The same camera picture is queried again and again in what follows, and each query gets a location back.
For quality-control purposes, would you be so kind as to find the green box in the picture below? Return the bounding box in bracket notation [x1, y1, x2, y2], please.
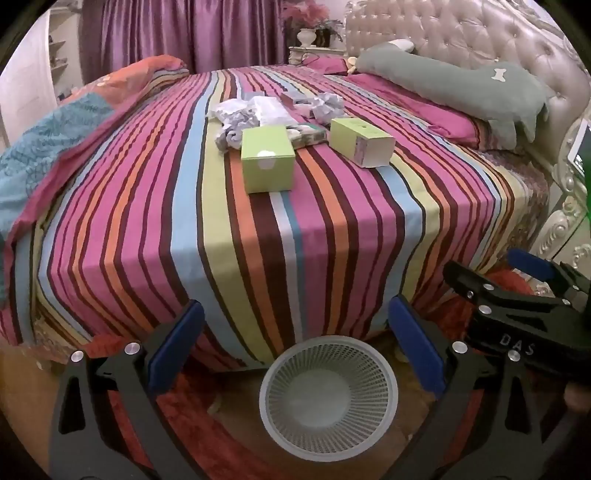
[240, 126, 296, 194]
[329, 117, 396, 168]

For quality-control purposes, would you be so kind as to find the green pink tissue pack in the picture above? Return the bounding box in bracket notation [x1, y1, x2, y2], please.
[287, 123, 329, 150]

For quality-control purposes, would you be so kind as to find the paper ball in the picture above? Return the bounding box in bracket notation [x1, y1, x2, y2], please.
[215, 109, 259, 152]
[311, 92, 346, 125]

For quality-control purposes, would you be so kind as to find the white plastic bag front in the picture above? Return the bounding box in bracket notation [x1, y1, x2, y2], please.
[249, 96, 297, 127]

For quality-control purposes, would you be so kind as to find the white plastic bag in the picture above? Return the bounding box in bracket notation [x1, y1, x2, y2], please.
[208, 98, 249, 123]
[249, 96, 297, 127]

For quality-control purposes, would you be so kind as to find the small tissue pack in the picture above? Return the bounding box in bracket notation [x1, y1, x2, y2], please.
[291, 103, 314, 118]

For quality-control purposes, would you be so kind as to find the brown white carton box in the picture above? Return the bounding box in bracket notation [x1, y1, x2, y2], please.
[280, 91, 311, 108]

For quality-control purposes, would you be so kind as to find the grey white carton box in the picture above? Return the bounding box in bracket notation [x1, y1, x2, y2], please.
[242, 91, 266, 101]

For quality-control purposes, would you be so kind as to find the white mesh trash basket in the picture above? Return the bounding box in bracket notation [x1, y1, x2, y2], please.
[259, 335, 399, 463]

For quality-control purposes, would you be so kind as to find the red rug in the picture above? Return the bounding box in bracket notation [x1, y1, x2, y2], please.
[82, 270, 534, 479]

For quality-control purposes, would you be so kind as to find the magenta pillow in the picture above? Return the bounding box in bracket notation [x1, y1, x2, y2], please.
[301, 54, 498, 151]

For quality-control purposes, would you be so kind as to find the long green plush pillow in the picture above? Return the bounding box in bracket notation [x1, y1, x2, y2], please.
[356, 42, 552, 150]

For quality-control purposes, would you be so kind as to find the striped bed sheet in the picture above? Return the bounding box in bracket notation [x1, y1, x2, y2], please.
[1, 66, 549, 370]

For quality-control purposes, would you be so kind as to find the tufted beige headboard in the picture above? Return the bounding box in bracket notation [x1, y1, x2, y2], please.
[345, 0, 590, 143]

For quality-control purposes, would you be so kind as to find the teal orange folded quilt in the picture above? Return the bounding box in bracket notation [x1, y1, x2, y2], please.
[0, 55, 191, 305]

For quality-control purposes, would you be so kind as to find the white vase with flowers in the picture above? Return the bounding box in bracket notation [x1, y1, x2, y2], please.
[281, 1, 344, 48]

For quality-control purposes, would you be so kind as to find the purple curtain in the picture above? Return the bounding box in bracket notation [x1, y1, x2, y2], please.
[79, 0, 287, 83]

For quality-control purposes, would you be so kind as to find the white wardrobe cabinet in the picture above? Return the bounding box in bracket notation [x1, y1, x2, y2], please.
[1, 1, 83, 147]

